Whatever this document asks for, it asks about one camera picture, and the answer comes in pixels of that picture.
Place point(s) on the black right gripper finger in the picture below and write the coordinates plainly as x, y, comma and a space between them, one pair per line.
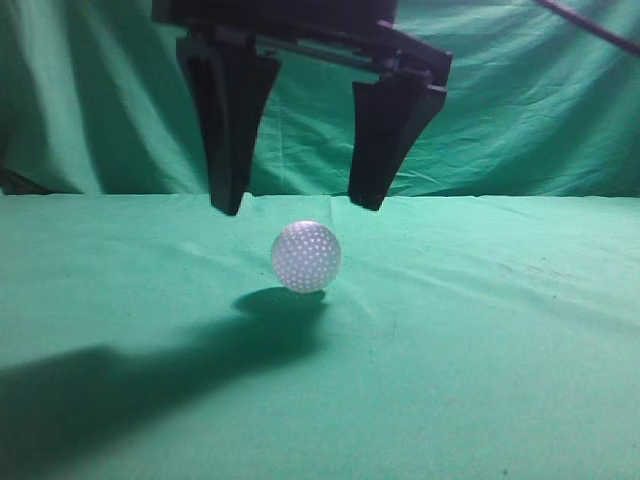
230, 86

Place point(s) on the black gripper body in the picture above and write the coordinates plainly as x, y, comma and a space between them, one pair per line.
356, 34

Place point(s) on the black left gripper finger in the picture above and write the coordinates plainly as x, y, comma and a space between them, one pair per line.
390, 115

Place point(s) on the white dimpled golf ball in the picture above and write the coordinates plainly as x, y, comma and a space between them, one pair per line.
306, 256

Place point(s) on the green table cloth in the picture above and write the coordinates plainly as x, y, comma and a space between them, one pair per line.
147, 337

